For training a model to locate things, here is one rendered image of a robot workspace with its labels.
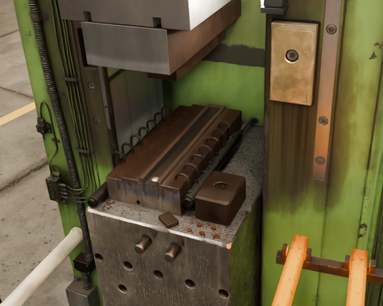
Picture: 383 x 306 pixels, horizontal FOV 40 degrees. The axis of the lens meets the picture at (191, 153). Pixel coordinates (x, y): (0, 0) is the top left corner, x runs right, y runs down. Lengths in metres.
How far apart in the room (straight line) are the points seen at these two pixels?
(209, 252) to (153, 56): 0.45
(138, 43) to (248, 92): 0.57
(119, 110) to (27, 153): 2.14
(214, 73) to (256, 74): 0.13
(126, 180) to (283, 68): 0.46
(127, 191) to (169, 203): 0.11
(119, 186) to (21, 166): 2.13
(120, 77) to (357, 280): 0.78
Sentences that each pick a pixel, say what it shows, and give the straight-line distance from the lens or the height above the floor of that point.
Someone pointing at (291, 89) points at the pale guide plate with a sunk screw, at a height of 1.22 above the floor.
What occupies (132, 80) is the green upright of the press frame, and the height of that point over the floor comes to 1.11.
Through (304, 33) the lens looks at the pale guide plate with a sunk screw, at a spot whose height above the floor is 1.34.
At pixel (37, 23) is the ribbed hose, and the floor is 1.31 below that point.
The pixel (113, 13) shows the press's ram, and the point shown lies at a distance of 1.10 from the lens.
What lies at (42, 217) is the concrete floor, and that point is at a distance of 2.91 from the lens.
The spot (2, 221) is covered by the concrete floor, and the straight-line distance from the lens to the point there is 2.97.
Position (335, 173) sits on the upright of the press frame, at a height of 1.01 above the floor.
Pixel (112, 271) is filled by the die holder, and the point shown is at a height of 0.73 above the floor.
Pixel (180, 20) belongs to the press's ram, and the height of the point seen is 1.38.
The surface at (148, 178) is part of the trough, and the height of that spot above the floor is 0.99.
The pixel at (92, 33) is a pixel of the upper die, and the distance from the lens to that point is 1.14.
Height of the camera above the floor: 1.68
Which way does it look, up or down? 31 degrees down
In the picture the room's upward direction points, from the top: 3 degrees counter-clockwise
